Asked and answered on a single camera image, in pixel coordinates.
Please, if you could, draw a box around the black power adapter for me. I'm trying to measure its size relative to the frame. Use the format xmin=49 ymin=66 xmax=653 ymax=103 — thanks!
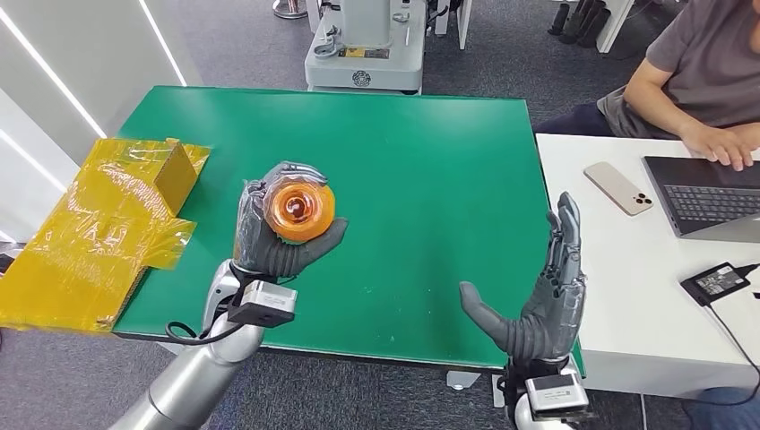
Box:
xmin=680 ymin=262 xmax=753 ymax=307

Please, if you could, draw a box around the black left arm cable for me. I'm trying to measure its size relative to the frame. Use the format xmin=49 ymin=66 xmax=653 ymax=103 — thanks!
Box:
xmin=165 ymin=320 xmax=245 ymax=348

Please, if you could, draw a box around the white desk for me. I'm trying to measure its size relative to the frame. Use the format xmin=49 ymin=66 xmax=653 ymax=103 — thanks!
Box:
xmin=596 ymin=0 xmax=639 ymax=55

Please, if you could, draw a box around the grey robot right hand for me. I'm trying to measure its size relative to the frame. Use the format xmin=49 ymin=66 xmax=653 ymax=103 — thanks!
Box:
xmin=458 ymin=191 xmax=587 ymax=365

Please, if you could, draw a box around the chrome stand base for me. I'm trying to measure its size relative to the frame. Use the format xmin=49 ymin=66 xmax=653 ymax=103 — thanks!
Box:
xmin=272 ymin=0 xmax=308 ymax=20

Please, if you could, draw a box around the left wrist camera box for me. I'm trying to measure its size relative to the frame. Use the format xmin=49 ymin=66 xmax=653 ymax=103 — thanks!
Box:
xmin=227 ymin=279 xmax=298 ymax=329

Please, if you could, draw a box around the orange plastic bottle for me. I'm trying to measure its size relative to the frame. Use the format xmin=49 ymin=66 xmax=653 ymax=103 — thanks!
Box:
xmin=263 ymin=176 xmax=337 ymax=244

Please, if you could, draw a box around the yellow taped cardboard box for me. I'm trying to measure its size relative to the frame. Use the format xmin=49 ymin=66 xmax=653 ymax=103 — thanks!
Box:
xmin=0 ymin=137 xmax=212 ymax=333

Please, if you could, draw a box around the person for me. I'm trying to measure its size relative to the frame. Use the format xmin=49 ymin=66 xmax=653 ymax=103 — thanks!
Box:
xmin=534 ymin=0 xmax=760 ymax=173

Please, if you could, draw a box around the person's right hand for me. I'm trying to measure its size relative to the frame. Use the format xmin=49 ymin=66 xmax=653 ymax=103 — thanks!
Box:
xmin=681 ymin=120 xmax=756 ymax=173

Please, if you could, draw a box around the black adapter cable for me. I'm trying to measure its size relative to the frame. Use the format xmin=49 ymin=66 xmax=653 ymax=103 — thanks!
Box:
xmin=682 ymin=302 xmax=760 ymax=409

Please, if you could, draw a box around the grey laptop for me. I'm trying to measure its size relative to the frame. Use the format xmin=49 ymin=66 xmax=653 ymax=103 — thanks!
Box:
xmin=643 ymin=155 xmax=760 ymax=244

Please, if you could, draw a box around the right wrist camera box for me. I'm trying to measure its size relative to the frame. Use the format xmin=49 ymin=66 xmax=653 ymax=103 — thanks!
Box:
xmin=525 ymin=372 xmax=591 ymax=417

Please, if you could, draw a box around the black boot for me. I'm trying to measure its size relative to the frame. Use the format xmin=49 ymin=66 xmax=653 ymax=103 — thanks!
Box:
xmin=578 ymin=5 xmax=613 ymax=49
xmin=560 ymin=0 xmax=596 ymax=45
xmin=548 ymin=0 xmax=573 ymax=37

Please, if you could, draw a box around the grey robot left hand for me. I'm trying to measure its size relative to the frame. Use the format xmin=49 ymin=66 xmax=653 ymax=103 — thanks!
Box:
xmin=233 ymin=161 xmax=350 ymax=280

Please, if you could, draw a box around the beige smartphone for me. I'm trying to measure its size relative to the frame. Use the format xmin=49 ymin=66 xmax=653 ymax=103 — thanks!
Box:
xmin=583 ymin=161 xmax=655 ymax=217

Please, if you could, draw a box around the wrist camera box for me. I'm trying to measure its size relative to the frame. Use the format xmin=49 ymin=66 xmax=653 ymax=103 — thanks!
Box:
xmin=525 ymin=372 xmax=591 ymax=417
xmin=227 ymin=279 xmax=298 ymax=329

